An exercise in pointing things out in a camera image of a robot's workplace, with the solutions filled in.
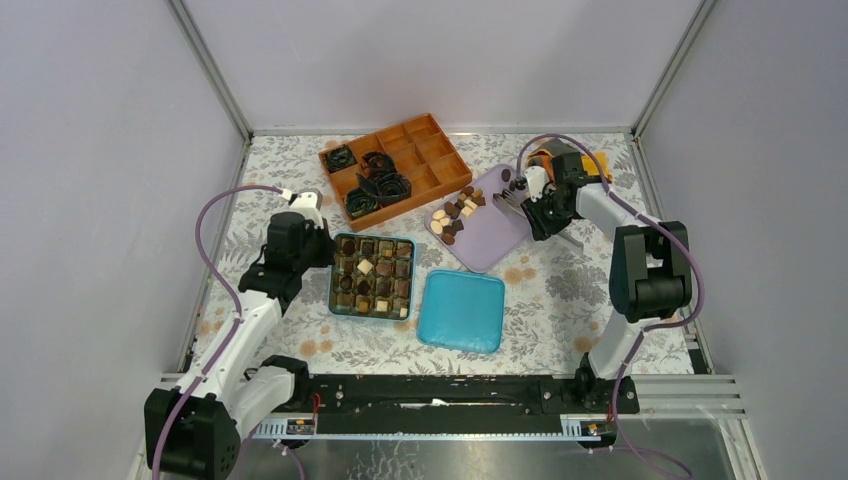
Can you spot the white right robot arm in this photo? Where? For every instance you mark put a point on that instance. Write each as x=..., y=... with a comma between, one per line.
x=649, y=277

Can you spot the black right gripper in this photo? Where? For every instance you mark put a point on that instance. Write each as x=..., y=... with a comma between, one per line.
x=541, y=228

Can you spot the metal serving tongs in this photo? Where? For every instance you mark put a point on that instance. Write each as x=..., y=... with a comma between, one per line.
x=510, y=202

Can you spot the teal box lid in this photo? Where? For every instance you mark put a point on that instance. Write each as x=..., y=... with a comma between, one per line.
x=462, y=311

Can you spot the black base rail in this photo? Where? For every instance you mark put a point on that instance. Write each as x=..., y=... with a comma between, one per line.
x=458, y=405

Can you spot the wooden compartment tray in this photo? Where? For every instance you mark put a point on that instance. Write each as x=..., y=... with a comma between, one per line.
x=422, y=153

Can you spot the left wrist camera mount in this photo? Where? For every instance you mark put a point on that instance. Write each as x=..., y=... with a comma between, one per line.
x=307, y=203

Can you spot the rolled dark floral tie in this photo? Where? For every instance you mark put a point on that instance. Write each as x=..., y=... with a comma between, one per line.
x=339, y=158

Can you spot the orange grey cloth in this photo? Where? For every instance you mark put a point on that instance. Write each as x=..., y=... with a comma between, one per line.
x=543, y=152

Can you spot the pile of assorted chocolates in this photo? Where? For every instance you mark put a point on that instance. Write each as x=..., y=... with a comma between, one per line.
x=472, y=211

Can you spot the rolled dark patterned tie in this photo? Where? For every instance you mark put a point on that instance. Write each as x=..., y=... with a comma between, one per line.
x=386, y=188

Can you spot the rolled dark green tie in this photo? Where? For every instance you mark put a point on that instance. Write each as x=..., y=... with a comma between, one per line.
x=359, y=203

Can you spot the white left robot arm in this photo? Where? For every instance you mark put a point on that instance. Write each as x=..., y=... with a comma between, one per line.
x=196, y=428

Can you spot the teal chocolate box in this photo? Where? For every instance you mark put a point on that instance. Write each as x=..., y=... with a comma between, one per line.
x=372, y=277

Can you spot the lavender plastic tray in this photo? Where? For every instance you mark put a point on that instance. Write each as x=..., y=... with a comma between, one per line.
x=478, y=258

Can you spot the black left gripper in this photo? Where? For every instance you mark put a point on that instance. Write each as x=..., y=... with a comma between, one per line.
x=328, y=257

